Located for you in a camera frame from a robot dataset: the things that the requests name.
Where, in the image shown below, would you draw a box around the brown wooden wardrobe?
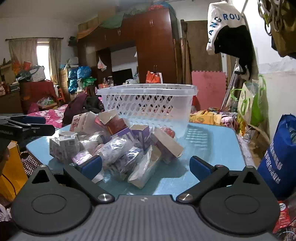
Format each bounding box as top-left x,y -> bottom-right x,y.
76,8 -> 183,102

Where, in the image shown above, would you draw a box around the blue plastic bags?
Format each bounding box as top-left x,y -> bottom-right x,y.
68,66 -> 92,93

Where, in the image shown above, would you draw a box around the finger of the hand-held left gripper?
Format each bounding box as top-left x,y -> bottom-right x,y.
0,115 -> 47,126
0,121 -> 56,142

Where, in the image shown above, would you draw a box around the red cloth covered cabinet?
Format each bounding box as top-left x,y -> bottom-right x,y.
20,80 -> 59,110

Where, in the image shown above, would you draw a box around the red and white box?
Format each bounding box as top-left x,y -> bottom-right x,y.
95,109 -> 130,136

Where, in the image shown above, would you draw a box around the red printed packet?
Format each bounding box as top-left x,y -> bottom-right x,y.
272,200 -> 296,235

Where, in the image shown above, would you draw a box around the metal rods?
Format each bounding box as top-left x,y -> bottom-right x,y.
221,58 -> 241,110

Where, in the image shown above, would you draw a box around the clear plastic tube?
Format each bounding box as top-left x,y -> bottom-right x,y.
96,137 -> 137,167

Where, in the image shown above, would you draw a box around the cardboard boxes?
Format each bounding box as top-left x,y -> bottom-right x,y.
77,16 -> 100,32

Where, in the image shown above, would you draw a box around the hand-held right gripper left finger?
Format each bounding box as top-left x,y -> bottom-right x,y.
30,155 -> 115,205

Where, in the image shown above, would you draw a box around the black garment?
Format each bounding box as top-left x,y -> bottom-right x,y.
214,25 -> 255,80

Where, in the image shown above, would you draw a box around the small white purple box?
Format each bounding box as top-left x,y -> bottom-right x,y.
49,135 -> 80,161

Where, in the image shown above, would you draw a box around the pink foam mat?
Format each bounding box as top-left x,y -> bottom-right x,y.
191,71 -> 227,111

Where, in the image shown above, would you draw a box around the green cloth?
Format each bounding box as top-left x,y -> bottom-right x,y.
99,13 -> 126,29

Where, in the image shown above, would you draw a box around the yellow printed cloth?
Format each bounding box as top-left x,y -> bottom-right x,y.
190,110 -> 223,126

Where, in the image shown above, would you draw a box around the checkered cloth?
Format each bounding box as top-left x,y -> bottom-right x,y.
21,151 -> 40,177

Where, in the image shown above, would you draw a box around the white carton with pink print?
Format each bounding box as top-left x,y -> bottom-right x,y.
70,112 -> 100,136

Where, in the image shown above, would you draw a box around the white plastic lattice basket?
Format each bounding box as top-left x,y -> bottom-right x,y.
96,83 -> 199,140

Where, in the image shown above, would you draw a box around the orange white plastic bag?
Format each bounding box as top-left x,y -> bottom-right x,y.
146,70 -> 163,84

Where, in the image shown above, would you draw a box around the yellow bag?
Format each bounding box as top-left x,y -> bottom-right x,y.
0,141 -> 28,202

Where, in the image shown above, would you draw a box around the beige curtain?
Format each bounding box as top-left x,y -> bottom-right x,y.
8,38 -> 38,70
48,38 -> 62,85

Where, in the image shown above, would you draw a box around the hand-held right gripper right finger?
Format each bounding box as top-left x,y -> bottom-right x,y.
176,156 -> 264,204

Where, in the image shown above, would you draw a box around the olive bag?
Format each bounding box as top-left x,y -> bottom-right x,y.
258,0 -> 296,57

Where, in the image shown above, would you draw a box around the blue shopping bag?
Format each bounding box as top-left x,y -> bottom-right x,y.
257,114 -> 296,200

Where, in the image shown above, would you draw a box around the white hanging plastic bag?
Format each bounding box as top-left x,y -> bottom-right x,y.
97,57 -> 107,72

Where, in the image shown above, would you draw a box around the dark maroon jacket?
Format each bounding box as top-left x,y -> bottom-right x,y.
62,93 -> 105,126

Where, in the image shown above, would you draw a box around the green white shopping bag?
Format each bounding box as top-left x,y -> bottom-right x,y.
231,74 -> 269,127

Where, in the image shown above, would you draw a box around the clear plastic bag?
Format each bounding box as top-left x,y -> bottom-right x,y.
79,131 -> 109,151

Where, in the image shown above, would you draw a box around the green packets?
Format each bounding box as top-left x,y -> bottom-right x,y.
82,77 -> 97,88

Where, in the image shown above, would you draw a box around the window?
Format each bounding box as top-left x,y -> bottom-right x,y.
37,42 -> 50,81

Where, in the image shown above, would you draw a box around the wooden door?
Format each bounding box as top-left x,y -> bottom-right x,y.
184,20 -> 224,84

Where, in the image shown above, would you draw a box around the pink purple small packet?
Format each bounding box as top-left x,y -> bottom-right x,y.
72,149 -> 93,165

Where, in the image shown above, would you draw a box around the pink floral blanket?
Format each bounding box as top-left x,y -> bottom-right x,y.
25,104 -> 70,130

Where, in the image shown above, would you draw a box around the black television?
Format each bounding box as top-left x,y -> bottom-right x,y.
112,68 -> 134,84

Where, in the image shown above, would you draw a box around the long red white box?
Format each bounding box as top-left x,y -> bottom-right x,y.
150,127 -> 184,164

